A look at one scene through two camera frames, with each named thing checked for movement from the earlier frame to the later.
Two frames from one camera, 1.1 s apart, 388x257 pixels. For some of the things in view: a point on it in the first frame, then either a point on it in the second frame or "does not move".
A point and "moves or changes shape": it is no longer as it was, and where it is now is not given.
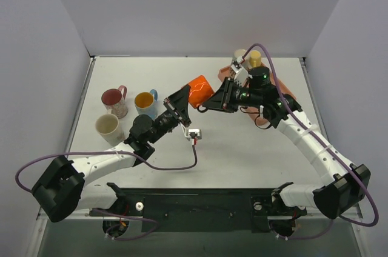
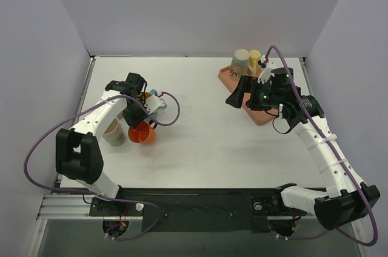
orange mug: [200, 90] moves or changes shape
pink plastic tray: [255, 111] does not move
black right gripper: [227, 94] -> [248, 91]
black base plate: [200, 210] does not move
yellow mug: [255, 59] does not move
